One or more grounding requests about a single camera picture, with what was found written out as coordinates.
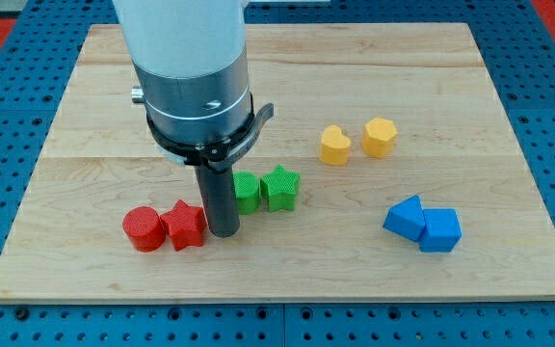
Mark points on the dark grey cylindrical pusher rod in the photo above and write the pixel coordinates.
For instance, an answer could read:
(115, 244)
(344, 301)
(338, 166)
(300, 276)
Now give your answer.
(218, 196)

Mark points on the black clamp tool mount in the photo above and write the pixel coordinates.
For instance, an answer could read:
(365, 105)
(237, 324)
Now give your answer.
(216, 155)

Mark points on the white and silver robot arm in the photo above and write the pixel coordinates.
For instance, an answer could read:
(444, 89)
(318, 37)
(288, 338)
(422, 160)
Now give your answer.
(190, 58)

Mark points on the blue triangle block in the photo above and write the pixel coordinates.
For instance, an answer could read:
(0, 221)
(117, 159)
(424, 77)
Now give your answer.
(406, 218)

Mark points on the green cylinder block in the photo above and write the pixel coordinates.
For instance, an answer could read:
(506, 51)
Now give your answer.
(247, 192)

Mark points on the red star block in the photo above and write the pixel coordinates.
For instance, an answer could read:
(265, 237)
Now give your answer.
(185, 225)

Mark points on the green star block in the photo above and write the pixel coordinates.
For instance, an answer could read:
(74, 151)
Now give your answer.
(280, 188)

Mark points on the red cylinder block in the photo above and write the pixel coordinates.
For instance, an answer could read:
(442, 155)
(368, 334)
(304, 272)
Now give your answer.
(144, 229)

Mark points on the yellow heart block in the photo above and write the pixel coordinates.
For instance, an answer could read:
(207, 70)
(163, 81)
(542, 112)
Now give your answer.
(335, 146)

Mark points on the yellow hexagon block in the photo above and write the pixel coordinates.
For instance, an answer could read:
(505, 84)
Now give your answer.
(378, 137)

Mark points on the light wooden board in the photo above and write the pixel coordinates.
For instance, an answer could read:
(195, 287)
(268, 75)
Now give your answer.
(455, 148)

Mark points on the blue cube block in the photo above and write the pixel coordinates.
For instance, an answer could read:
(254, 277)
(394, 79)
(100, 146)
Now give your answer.
(442, 231)

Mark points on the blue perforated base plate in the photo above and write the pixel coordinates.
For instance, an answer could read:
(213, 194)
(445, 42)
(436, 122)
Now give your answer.
(35, 65)

